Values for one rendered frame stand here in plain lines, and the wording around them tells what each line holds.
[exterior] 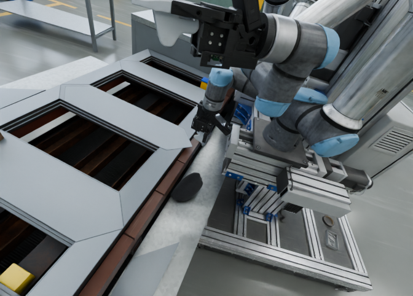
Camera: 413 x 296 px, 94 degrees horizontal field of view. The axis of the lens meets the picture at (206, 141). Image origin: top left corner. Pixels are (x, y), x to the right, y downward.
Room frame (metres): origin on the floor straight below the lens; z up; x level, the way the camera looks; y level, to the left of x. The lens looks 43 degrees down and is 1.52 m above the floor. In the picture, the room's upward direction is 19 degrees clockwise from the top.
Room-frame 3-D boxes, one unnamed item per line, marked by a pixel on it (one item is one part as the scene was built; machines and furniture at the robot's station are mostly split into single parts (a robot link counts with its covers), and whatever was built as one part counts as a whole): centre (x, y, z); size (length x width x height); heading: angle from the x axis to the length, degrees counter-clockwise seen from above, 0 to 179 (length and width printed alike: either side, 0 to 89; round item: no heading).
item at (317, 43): (0.43, -0.12, 1.43); 0.11 x 0.08 x 0.09; 118
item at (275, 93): (0.45, -0.11, 1.34); 0.11 x 0.08 x 0.11; 28
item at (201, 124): (0.63, 0.03, 1.05); 0.09 x 0.08 x 0.12; 82
